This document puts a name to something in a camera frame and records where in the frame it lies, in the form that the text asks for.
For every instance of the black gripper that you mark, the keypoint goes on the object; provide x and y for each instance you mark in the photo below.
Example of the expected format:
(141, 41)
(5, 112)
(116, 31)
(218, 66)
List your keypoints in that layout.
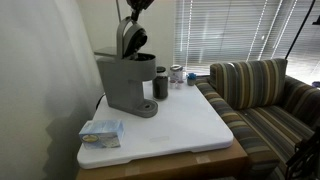
(137, 6)

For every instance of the grey coffee maker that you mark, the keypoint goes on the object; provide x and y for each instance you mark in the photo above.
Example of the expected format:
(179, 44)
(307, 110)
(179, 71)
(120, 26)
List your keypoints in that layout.
(123, 74)

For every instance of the dark glass coffee jar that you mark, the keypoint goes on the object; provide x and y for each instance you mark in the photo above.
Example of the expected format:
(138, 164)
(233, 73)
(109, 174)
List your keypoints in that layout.
(160, 83)

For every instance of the metal floor pole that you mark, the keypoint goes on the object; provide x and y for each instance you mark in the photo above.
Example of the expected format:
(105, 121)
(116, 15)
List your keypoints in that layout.
(118, 10)

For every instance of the white window blinds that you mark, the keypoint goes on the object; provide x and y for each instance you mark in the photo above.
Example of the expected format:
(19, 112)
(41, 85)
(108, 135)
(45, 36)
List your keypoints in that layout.
(212, 31)

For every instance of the clear jar silver lid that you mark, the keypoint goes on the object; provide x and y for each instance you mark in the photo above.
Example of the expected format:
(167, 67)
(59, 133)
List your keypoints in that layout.
(176, 72)

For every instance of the blue topped small pot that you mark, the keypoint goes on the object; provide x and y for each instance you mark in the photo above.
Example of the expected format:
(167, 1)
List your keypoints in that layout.
(191, 79)

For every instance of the white table board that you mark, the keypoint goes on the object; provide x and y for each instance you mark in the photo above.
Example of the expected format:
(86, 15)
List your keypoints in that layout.
(185, 122)

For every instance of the light blue tea box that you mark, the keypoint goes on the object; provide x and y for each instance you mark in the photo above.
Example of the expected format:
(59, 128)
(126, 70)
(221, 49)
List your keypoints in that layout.
(96, 134)

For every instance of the striped sofa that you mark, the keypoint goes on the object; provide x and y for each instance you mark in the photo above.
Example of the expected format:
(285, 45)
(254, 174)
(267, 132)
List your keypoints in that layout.
(268, 112)

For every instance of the brown wooden table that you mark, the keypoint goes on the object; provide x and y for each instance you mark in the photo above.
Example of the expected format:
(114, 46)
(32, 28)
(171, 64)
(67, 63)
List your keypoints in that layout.
(229, 162)

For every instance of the black tripod stand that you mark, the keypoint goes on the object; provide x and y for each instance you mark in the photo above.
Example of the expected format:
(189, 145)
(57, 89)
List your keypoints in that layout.
(304, 165)

